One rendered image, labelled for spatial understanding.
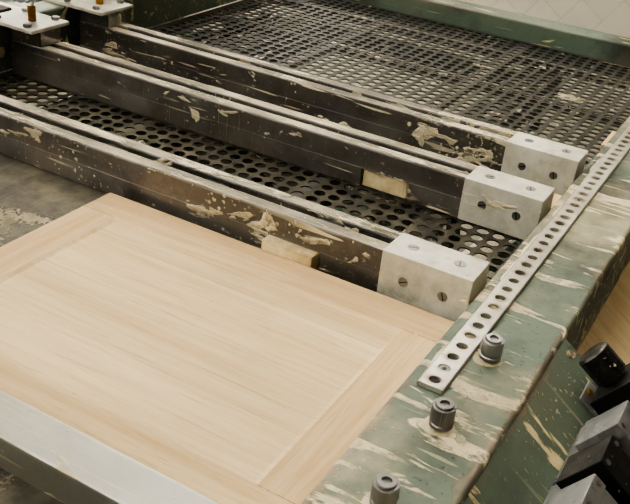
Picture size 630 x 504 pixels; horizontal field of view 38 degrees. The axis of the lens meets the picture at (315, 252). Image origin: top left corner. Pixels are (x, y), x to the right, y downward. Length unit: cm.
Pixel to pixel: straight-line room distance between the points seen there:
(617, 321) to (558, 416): 77
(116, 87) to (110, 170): 37
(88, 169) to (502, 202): 63
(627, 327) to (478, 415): 88
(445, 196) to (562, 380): 46
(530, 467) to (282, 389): 27
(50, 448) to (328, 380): 31
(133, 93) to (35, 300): 67
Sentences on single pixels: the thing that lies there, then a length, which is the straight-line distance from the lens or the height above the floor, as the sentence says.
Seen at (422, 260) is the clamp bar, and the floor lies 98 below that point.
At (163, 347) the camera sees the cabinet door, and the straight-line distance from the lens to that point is 105.
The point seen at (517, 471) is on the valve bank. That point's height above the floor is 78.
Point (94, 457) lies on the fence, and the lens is 88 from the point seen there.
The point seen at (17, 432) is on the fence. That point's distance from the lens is 91.
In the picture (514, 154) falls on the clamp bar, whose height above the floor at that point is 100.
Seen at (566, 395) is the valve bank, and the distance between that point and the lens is 106.
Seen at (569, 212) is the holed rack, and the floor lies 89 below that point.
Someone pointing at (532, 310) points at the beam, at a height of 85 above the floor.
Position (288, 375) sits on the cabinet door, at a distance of 101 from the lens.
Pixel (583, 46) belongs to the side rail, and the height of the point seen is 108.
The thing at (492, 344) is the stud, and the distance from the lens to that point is 101.
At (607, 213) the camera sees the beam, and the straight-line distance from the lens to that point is 144.
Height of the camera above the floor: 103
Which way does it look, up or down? 2 degrees up
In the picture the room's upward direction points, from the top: 40 degrees counter-clockwise
